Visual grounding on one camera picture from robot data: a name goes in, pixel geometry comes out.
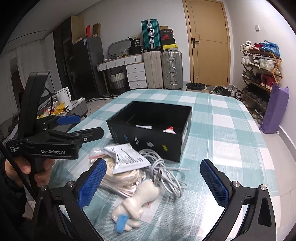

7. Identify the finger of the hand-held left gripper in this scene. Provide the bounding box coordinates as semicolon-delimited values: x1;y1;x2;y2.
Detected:
57;115;80;126
69;127;104;142

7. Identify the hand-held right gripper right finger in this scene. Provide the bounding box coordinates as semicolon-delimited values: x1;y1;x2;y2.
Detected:
200;159;277;241

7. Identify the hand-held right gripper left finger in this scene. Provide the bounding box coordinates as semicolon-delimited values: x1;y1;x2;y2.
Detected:
32;158;107;241

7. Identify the white rope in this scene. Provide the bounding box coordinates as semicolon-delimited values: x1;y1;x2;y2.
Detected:
98;158;148;198

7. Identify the white paper packet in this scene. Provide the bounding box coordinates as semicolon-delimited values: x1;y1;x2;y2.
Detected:
103;143;151;174

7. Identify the white cable bundle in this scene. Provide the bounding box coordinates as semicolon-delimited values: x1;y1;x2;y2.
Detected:
139;149;191;198

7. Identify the white and blue plush toy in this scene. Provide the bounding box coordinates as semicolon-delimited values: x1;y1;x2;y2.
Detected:
111;178;161;233

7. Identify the black cardboard box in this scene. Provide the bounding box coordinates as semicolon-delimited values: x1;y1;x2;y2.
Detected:
106;101;193;163

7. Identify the person's left hand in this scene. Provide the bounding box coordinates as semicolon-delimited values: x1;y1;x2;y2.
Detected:
5;158;55;189

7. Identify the grey side table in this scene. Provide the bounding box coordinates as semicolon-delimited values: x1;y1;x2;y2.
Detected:
38;98;88;119

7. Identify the pile of snack packets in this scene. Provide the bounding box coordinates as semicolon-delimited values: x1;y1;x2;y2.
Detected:
37;103;68;119

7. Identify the small clear zip bag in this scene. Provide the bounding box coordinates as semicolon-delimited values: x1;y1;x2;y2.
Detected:
89;148;109;163

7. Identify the white electric kettle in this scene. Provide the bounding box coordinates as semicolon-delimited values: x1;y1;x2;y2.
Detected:
55;87;72;104

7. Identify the striped laundry basket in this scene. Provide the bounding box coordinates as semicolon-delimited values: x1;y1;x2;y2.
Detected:
109;72;129;95

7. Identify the black refrigerator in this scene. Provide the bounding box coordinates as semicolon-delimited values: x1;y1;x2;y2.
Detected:
72;37;106;98

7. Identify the tall black cabinet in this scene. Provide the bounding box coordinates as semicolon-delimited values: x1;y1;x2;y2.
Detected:
54;16;85;98

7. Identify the white desk with drawers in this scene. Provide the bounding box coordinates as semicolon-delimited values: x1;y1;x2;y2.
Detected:
97;54;148;90

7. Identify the oval mirror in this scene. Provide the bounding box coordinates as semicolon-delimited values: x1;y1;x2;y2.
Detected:
107;39;131;58

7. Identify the beige suitcase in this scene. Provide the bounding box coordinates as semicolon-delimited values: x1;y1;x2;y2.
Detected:
142;50;162;89

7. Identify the pile of shoes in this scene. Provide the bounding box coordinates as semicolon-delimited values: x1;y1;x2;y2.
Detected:
209;85;244;100

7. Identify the purple bag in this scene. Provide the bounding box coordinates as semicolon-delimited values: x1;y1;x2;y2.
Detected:
259;83;290;134

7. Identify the black bag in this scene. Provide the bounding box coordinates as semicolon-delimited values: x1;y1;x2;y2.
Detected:
128;36;142;55

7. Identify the round trash bin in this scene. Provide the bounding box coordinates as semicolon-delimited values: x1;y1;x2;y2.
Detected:
186;82;207;92

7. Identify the silver suitcase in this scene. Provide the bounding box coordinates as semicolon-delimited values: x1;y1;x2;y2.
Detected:
161;51;184;90

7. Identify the teal suitcase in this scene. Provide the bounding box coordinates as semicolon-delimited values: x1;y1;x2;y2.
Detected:
142;19;160;52

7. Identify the stack of shoe boxes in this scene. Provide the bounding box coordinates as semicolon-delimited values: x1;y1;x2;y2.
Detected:
159;25;178;52

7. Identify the wooden shoe rack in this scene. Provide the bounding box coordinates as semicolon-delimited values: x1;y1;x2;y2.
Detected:
240;50;283;122

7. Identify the wooden door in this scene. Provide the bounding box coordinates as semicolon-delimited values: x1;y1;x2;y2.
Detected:
182;0;232;88

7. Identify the blue mesh bag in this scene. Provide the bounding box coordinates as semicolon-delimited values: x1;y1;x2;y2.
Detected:
259;40;280;56

